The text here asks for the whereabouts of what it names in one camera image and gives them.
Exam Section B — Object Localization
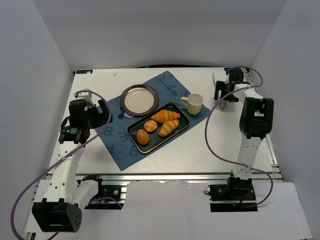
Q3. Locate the glazed brown oval bread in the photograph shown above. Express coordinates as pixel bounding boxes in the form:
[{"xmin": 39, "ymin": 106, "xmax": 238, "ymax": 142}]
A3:
[{"xmin": 136, "ymin": 129, "xmax": 149, "ymax": 145}]

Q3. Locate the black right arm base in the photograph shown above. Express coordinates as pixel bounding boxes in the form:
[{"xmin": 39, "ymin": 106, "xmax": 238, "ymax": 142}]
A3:
[{"xmin": 203, "ymin": 176, "xmax": 258, "ymax": 213}]

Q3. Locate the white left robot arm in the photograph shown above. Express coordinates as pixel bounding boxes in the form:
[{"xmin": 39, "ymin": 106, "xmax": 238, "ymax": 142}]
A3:
[{"xmin": 31, "ymin": 98, "xmax": 112, "ymax": 233}]

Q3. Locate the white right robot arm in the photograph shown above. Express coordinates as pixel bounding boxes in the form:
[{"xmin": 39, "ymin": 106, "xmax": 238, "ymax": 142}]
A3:
[{"xmin": 213, "ymin": 67, "xmax": 274, "ymax": 185}]

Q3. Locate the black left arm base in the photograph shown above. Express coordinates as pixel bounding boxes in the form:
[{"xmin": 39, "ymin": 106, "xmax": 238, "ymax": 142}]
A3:
[{"xmin": 76, "ymin": 175, "xmax": 127, "ymax": 210}]

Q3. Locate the pale yellow cup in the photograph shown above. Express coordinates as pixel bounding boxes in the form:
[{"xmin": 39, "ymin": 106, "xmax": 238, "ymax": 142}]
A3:
[{"xmin": 180, "ymin": 93, "xmax": 204, "ymax": 116}]

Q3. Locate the blue placemat with letters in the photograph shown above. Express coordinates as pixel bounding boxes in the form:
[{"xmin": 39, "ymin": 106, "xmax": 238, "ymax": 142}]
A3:
[{"xmin": 100, "ymin": 71, "xmax": 210, "ymax": 171}]

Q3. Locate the blue label sticker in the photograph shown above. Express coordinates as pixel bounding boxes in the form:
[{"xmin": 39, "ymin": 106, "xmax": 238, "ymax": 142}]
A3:
[{"xmin": 75, "ymin": 69, "xmax": 93, "ymax": 75}]

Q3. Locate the round metal plate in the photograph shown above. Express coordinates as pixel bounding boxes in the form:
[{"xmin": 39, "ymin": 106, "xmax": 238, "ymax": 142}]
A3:
[{"xmin": 119, "ymin": 84, "xmax": 159, "ymax": 116}]

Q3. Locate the pale round bun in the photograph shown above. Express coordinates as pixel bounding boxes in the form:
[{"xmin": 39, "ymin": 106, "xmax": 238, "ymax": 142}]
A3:
[{"xmin": 144, "ymin": 120, "xmax": 158, "ymax": 133}]

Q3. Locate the striped croissant upper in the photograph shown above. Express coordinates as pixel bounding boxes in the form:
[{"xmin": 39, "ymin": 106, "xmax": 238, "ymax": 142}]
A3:
[{"xmin": 151, "ymin": 109, "xmax": 181, "ymax": 124}]

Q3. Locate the striped croissant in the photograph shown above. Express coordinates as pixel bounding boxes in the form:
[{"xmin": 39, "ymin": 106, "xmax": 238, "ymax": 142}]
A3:
[
  {"xmin": 158, "ymin": 119, "xmax": 180, "ymax": 137},
  {"xmin": 151, "ymin": 109, "xmax": 181, "ymax": 124}
]

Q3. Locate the striped croissant lower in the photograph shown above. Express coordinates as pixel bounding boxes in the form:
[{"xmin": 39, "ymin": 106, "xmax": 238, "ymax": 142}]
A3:
[{"xmin": 158, "ymin": 119, "xmax": 180, "ymax": 137}]

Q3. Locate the black rectangular tray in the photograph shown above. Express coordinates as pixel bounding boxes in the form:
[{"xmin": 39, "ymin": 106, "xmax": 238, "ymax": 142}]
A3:
[{"xmin": 126, "ymin": 102, "xmax": 191, "ymax": 154}]

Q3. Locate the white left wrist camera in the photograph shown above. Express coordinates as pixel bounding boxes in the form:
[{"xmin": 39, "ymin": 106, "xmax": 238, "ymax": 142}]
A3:
[{"xmin": 74, "ymin": 88, "xmax": 94, "ymax": 105}]

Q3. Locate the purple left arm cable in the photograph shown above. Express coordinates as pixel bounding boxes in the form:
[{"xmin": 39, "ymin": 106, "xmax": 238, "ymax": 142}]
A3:
[{"xmin": 9, "ymin": 90, "xmax": 112, "ymax": 240}]

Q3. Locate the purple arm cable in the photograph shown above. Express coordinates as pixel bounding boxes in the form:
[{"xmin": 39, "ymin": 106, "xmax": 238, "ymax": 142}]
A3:
[
  {"xmin": 9, "ymin": 90, "xmax": 112, "ymax": 240},
  {"xmin": 204, "ymin": 65, "xmax": 274, "ymax": 209}
]

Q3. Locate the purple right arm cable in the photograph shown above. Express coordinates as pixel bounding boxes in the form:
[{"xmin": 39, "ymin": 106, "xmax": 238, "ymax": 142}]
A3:
[{"xmin": 204, "ymin": 65, "xmax": 274, "ymax": 209}]

